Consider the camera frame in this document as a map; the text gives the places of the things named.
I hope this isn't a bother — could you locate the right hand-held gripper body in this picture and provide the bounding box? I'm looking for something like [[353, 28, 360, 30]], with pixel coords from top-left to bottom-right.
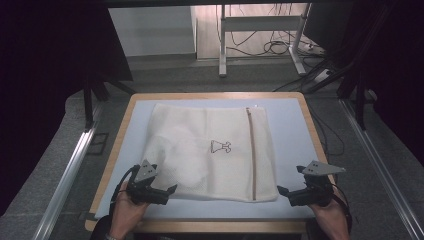
[[288, 160, 347, 208]]

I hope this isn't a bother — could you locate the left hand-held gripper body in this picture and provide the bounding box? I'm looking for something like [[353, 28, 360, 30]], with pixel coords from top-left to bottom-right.
[[125, 159, 170, 206]]

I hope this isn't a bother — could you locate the white mesh laundry bag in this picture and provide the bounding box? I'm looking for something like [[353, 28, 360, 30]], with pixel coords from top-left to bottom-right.
[[141, 102, 279, 203]]

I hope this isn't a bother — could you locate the person's right hand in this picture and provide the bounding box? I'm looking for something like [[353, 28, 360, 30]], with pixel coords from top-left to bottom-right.
[[308, 192, 351, 240]]

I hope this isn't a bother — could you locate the person's left hand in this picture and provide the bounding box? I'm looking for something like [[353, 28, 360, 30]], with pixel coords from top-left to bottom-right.
[[109, 181, 150, 238]]

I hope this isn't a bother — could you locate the light blue table mat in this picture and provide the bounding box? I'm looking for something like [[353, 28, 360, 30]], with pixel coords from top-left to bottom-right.
[[94, 97, 331, 221]]

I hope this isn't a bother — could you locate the wooden table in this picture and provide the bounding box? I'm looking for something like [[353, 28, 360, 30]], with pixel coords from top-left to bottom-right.
[[84, 92, 342, 234]]

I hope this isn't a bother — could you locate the black metal stand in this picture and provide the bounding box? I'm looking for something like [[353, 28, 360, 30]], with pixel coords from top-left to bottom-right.
[[299, 3, 398, 132], [82, 74, 136, 132]]

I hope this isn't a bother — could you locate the white power strip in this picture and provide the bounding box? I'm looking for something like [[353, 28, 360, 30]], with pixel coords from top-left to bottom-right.
[[313, 68, 333, 84]]

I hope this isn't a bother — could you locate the white cabinet panel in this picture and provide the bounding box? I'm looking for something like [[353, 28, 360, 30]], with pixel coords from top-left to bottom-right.
[[108, 6, 198, 58]]

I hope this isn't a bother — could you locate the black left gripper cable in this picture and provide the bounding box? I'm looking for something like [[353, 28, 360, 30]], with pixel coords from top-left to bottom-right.
[[111, 164, 142, 205]]

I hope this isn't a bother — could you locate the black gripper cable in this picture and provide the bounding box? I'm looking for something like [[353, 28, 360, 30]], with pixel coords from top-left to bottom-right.
[[111, 164, 142, 205], [331, 182, 353, 236]]

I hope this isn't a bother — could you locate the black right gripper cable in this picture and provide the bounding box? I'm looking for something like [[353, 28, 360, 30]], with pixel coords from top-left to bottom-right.
[[331, 182, 353, 236]]

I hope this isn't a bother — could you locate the black looped floor cable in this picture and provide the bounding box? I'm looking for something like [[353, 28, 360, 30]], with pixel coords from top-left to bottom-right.
[[308, 105, 346, 158]]

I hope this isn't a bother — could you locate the aluminium floor rail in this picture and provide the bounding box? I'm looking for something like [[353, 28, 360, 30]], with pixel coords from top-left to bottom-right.
[[338, 99, 424, 240], [31, 128, 98, 240]]

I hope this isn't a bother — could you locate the tangle of black floor cables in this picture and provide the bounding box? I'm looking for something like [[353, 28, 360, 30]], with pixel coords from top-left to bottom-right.
[[228, 3, 323, 58]]

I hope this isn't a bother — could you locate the white metal desk frame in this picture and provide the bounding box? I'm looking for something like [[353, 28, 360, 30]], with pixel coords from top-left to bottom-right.
[[218, 3, 313, 78]]

